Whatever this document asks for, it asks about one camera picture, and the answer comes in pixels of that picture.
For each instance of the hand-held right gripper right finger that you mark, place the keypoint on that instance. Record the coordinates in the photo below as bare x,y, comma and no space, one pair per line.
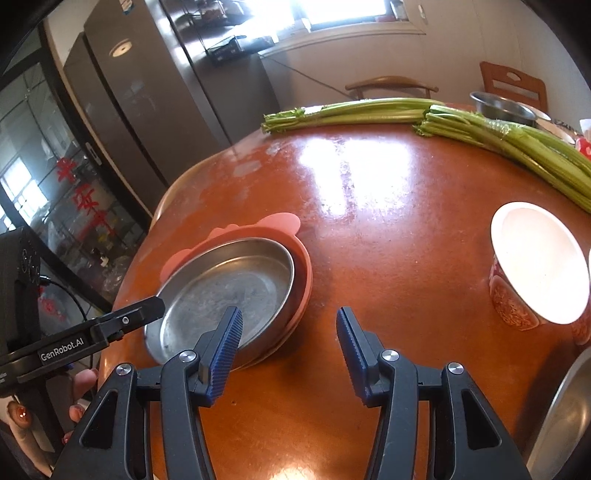
355,355

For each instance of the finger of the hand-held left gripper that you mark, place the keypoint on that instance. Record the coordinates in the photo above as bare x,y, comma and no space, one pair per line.
138,311

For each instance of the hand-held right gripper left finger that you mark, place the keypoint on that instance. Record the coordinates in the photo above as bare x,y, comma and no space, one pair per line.
224,355

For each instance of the shallow steel plate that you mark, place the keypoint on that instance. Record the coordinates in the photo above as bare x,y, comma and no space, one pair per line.
231,286

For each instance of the red printed paper bowl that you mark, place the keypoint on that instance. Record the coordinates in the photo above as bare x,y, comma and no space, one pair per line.
584,323
535,258

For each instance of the large steel bowl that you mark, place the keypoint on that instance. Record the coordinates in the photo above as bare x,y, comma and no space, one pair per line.
568,415

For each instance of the person's left hand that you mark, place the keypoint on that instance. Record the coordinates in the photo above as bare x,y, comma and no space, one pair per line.
85,383

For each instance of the glass door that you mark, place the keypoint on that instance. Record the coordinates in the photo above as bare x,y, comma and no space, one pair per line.
55,161

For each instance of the grey refrigerator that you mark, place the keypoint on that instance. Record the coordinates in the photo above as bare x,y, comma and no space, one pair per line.
152,92

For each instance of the long celery bunch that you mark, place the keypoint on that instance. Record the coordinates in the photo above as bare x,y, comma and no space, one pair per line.
351,114

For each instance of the thick celery bunch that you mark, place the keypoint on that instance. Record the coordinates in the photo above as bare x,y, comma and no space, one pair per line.
521,143

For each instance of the curved-back wooden chair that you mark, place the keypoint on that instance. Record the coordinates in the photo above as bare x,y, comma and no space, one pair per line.
392,83

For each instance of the black box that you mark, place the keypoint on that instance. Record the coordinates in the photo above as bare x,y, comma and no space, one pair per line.
235,48

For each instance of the small steel bowl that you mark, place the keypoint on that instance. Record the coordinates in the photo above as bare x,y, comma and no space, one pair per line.
501,108

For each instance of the white ceramic bowl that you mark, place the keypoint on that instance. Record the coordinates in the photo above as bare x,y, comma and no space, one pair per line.
556,127

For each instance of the red packet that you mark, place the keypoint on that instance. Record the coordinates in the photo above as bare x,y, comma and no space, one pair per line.
584,147

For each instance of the wooden chair with cutout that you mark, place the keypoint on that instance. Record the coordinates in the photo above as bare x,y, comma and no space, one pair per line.
512,85

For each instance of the white plastic bag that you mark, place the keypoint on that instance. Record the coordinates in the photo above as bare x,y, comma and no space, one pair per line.
586,125

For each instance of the window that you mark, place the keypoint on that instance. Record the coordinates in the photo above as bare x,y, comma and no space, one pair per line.
341,14

